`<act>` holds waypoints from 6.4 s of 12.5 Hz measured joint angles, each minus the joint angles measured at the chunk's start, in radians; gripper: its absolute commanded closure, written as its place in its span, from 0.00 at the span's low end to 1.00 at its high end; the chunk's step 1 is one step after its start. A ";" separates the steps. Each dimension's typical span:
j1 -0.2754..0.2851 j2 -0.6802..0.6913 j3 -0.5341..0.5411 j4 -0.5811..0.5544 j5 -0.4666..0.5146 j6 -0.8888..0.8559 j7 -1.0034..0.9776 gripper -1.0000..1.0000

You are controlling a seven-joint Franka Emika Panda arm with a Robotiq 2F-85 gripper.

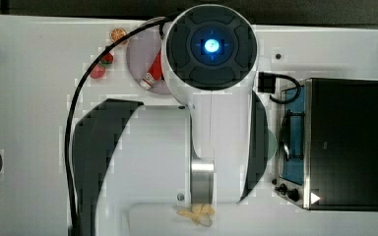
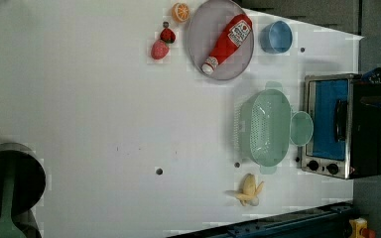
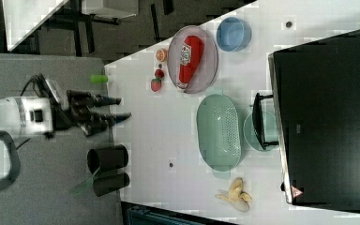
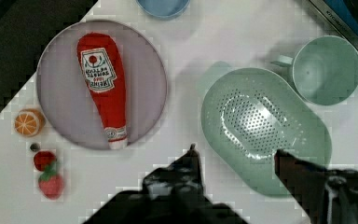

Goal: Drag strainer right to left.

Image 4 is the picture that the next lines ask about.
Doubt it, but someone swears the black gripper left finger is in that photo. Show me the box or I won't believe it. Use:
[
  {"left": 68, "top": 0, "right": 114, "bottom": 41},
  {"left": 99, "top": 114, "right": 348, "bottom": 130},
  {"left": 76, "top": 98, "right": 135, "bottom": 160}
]
[{"left": 142, "top": 143, "right": 205, "bottom": 206}]

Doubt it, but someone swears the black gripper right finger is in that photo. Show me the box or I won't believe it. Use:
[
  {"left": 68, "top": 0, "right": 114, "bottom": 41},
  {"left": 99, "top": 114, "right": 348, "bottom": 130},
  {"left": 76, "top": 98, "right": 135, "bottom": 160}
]
[{"left": 274, "top": 149, "right": 358, "bottom": 224}]

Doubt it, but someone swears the green plastic strainer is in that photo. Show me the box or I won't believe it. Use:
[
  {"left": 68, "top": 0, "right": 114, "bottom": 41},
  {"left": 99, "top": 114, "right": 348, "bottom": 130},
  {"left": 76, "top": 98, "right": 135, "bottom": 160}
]
[{"left": 198, "top": 62, "right": 332, "bottom": 197}]

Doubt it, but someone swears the green plastic cup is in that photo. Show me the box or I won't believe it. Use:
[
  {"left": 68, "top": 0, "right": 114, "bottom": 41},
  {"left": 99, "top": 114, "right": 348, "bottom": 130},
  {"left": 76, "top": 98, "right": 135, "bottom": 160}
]
[{"left": 271, "top": 35, "right": 358, "bottom": 105}]

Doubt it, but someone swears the pink toy strawberry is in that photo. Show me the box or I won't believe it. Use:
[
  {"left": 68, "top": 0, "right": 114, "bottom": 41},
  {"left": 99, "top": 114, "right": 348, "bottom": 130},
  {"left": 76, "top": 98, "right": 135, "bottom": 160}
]
[{"left": 38, "top": 172, "right": 64, "bottom": 200}]

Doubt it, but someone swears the dark red toy strawberry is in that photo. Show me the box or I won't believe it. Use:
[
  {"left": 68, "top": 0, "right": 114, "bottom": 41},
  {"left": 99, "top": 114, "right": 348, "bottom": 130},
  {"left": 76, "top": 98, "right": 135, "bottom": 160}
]
[{"left": 34, "top": 151, "right": 57, "bottom": 172}]

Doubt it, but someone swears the grey round plate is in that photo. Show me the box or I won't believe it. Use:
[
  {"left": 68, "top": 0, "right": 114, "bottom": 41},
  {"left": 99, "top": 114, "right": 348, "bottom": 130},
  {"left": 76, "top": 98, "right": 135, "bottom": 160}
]
[{"left": 36, "top": 20, "right": 168, "bottom": 150}]

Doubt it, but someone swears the red plush ketchup bottle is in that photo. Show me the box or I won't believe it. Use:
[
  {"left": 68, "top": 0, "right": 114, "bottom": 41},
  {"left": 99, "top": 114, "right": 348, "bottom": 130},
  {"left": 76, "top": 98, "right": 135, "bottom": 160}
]
[{"left": 76, "top": 33, "right": 128, "bottom": 150}]

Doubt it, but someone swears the toy orange slice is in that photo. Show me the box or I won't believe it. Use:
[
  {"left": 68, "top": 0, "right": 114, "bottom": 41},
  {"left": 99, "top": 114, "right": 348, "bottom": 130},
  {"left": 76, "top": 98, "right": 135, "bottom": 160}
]
[{"left": 14, "top": 108, "right": 46, "bottom": 137}]

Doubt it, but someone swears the blue plastic bowl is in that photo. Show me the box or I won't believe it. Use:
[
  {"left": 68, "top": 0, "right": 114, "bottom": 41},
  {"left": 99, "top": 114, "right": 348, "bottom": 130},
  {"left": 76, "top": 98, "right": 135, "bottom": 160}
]
[{"left": 136, "top": 0, "right": 190, "bottom": 20}]

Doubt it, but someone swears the black toaster oven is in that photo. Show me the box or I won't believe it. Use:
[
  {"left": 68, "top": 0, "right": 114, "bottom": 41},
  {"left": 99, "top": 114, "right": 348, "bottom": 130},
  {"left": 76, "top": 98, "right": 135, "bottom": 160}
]
[{"left": 303, "top": 0, "right": 358, "bottom": 50}]

